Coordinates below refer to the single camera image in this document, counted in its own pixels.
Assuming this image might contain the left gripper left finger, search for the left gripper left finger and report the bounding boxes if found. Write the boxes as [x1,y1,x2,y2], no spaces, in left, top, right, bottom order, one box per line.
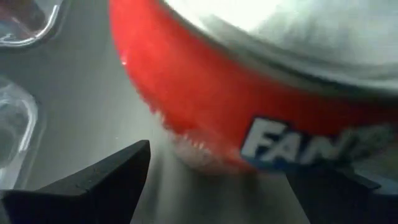
[0,139,152,224]

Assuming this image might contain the red Fanta soda can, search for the red Fanta soda can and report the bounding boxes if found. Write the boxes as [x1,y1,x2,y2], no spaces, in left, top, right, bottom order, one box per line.
[107,0,398,194]

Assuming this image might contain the clear plastic bin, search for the clear plastic bin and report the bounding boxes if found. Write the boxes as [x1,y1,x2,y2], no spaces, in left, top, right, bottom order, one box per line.
[0,0,65,49]
[0,76,40,190]

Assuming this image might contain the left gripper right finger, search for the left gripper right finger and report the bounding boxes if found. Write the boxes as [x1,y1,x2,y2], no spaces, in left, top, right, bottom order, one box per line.
[285,167,382,224]

